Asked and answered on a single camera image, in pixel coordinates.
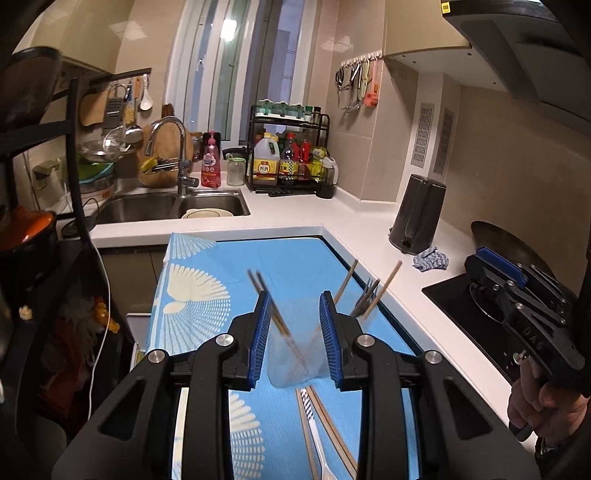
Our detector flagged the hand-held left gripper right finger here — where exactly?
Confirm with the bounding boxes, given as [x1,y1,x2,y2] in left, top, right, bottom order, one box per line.
[318,291,541,480]

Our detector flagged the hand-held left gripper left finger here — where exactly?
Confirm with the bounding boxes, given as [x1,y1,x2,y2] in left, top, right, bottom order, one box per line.
[52,291,273,480]

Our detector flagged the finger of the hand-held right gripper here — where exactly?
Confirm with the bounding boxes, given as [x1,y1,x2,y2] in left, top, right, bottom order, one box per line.
[478,248,568,308]
[466,254,525,308]

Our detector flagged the bundle of wooden chopsticks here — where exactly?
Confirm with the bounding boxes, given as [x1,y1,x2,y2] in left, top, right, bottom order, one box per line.
[247,259,403,480]

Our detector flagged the clear plastic utensil container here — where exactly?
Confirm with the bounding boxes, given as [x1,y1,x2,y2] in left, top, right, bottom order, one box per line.
[263,295,370,391]

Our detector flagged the dark metal fork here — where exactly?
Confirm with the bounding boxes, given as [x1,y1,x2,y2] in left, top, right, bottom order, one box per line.
[352,277,382,317]

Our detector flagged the white spoon with striped handle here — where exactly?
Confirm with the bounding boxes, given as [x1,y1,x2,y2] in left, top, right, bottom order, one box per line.
[299,388,340,480]

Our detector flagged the hanging kitchen utensils on hooks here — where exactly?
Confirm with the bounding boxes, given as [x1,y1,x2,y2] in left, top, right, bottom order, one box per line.
[336,67,363,112]

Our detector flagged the person's right hand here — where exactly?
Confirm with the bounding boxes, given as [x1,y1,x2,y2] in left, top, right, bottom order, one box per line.
[507,357,591,446]

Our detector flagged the black wok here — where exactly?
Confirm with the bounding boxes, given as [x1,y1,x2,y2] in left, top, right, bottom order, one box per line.
[471,220,578,296]

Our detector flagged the black gas stove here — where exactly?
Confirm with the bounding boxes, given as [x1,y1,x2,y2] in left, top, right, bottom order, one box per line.
[421,272,546,384]

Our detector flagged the blue white dish rag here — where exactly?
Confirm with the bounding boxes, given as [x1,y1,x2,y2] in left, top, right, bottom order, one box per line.
[412,246,450,272]

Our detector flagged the blue patterned tablecloth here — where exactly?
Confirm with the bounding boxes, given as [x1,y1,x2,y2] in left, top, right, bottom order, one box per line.
[150,233,419,480]

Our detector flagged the black electric kettle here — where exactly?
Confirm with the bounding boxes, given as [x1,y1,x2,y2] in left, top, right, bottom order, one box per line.
[389,174,448,256]

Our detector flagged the cream bowl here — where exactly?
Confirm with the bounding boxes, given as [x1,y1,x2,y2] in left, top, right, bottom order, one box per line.
[181,209,234,220]

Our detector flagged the dark bottle with white cap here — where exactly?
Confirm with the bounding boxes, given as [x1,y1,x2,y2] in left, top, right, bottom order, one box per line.
[318,157,340,199]

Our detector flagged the glass jar with green lid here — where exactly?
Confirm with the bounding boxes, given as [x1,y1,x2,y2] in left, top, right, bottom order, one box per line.
[226,156,246,186]

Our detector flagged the yellow cooking oil jug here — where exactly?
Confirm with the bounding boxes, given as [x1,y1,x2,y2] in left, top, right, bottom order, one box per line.
[253,133,280,186]

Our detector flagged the dark soy sauce bottle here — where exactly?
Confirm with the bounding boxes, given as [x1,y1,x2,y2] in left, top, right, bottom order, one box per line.
[279,133,298,185]

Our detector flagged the stainless steel sink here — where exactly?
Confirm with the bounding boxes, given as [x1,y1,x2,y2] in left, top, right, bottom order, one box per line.
[95,190,251,222]

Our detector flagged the red sauce bottle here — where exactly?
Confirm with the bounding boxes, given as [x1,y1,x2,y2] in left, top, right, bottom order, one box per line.
[298,138,312,182]

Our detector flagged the red dish soap pouch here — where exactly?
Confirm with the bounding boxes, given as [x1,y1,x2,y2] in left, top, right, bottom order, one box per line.
[201,130,222,189]

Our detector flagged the faucet hanging caddy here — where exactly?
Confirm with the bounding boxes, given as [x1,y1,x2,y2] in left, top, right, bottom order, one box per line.
[141,157,181,176]

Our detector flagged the chrome kitchen faucet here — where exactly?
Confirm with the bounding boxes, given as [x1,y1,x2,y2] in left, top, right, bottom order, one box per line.
[145,117,200,197]

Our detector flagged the orange peeler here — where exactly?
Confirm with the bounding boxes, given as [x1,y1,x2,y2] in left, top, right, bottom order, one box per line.
[366,60,382,107]

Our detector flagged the grey range hood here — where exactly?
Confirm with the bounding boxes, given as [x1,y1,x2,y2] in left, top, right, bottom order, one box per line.
[441,0,591,134]

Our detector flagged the wooden cutting board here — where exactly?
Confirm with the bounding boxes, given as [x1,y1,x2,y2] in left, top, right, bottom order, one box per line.
[139,104,195,188]

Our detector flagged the row of spice jars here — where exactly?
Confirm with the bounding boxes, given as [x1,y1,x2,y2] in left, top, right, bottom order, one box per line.
[257,99,321,123]

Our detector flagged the green plastic basin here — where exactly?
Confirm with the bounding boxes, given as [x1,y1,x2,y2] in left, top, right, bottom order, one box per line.
[76,154,116,183]

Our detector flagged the black shelving rack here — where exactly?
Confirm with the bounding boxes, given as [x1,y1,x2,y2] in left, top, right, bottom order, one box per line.
[0,46,153,324]

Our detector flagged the black pot with orange lid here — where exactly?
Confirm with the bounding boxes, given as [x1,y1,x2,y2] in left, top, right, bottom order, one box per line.
[0,205,58,287]

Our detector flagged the window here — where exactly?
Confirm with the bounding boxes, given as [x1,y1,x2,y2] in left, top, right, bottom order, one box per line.
[171,0,324,144]

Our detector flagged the metal grater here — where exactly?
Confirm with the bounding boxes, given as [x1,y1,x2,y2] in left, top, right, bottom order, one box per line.
[102,85,125,130]

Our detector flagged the wall vent grille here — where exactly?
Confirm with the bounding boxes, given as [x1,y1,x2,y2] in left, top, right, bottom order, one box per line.
[411,104,435,166]
[434,107,455,174]

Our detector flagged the black wire spice rack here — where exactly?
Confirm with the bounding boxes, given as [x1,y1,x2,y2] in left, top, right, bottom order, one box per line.
[245,105,331,193]

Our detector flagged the upper wall cabinet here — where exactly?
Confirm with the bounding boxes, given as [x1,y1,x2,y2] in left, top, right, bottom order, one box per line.
[383,0,469,58]

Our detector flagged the wall hook rail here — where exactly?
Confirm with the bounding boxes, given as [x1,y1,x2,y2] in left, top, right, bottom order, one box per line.
[342,50,384,65]

